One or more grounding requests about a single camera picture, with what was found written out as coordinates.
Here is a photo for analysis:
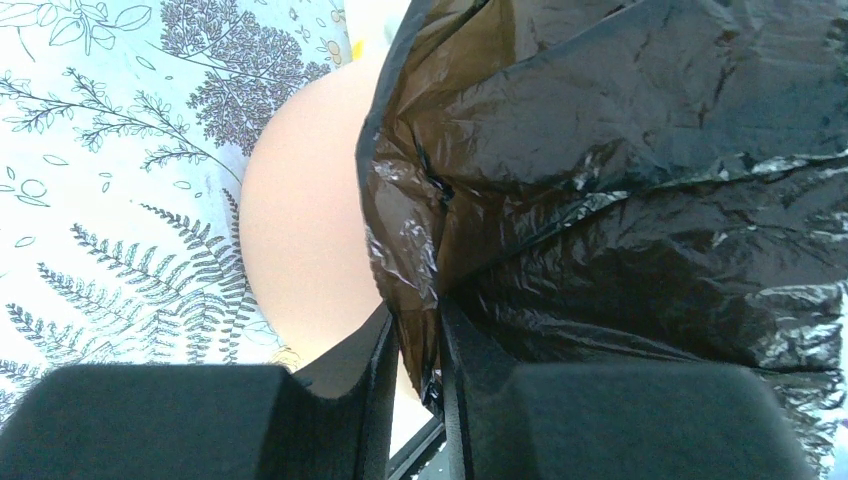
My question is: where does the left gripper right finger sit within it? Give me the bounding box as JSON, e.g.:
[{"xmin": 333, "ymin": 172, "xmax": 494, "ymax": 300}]
[{"xmin": 440, "ymin": 301, "xmax": 813, "ymax": 480}]

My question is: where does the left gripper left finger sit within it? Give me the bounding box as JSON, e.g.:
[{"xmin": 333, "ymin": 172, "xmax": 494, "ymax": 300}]
[{"xmin": 1, "ymin": 306, "xmax": 398, "ymax": 479}]

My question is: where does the orange plastic trash bin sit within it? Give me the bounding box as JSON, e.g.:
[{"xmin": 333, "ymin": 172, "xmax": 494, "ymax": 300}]
[{"xmin": 238, "ymin": 46, "xmax": 425, "ymax": 403}]

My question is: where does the black trash bag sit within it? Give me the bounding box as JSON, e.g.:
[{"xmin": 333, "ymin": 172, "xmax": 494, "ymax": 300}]
[{"xmin": 357, "ymin": 1, "xmax": 847, "ymax": 479}]

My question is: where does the translucent white trash bag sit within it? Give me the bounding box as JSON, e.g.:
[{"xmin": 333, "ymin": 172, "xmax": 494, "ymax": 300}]
[{"xmin": 344, "ymin": 0, "xmax": 411, "ymax": 61}]

